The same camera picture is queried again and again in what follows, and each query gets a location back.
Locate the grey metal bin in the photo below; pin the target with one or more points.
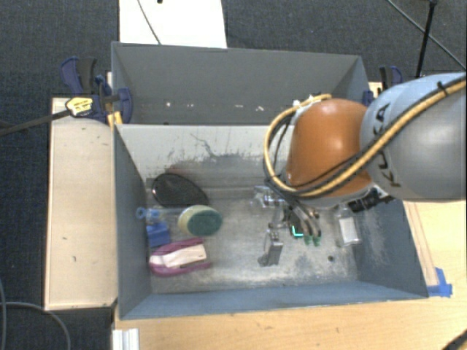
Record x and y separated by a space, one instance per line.
233 264

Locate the yellow and green sponge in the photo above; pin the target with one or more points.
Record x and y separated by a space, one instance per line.
202 221

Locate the black oval case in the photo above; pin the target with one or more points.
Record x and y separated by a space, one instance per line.
178 191

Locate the clear plastic bottle blue cap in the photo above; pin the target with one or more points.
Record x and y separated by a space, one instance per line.
162 214

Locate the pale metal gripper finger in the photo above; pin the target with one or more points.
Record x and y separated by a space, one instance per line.
273 254
271 236

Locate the blue block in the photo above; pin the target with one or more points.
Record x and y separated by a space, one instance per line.
158 235

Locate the purple and white stapler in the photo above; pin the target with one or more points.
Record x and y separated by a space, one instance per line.
180 257

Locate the black cylinder on white bracket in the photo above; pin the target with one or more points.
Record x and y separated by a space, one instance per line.
366 202

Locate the pale wood board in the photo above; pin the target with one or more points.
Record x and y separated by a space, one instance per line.
82 213

